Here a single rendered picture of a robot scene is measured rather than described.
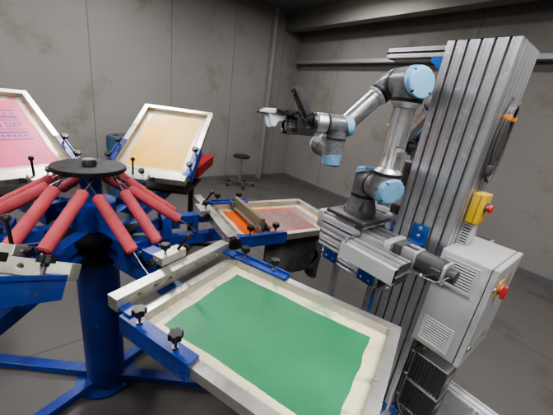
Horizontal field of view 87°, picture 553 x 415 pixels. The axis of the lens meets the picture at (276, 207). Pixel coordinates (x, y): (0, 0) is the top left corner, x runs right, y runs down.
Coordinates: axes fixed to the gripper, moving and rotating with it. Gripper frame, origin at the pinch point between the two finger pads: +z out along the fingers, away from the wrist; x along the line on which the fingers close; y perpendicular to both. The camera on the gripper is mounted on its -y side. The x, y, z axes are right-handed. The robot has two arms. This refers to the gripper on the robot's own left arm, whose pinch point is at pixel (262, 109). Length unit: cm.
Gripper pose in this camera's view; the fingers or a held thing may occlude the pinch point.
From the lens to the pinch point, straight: 108.0
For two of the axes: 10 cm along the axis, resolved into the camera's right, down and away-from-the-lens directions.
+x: -2.6, -2.2, 9.4
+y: -0.9, 9.7, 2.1
